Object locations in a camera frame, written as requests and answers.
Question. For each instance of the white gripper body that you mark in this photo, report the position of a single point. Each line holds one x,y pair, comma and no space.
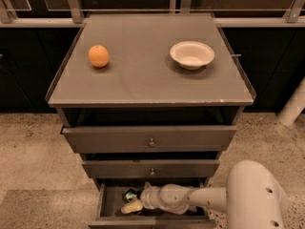
148,197

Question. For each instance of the crushed green can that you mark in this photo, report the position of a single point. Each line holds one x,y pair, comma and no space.
130,194

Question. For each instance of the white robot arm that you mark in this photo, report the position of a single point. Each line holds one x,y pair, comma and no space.
252,198

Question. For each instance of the middle grey drawer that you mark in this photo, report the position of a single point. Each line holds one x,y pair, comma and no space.
150,168

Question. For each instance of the grey drawer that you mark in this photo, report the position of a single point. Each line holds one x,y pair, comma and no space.
150,168
109,215
149,139

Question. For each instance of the bottom grey drawer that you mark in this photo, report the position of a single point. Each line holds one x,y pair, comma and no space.
109,215

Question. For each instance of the top grey drawer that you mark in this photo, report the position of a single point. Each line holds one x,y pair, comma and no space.
149,139

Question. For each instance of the grey drawer cabinet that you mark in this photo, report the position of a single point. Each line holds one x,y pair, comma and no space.
143,86

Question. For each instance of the white paper bowl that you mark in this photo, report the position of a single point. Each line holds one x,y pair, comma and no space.
192,55

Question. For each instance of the orange fruit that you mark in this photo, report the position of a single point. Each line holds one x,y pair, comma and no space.
98,56

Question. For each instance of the metal window frame rail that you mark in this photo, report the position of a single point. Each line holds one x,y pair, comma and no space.
226,13

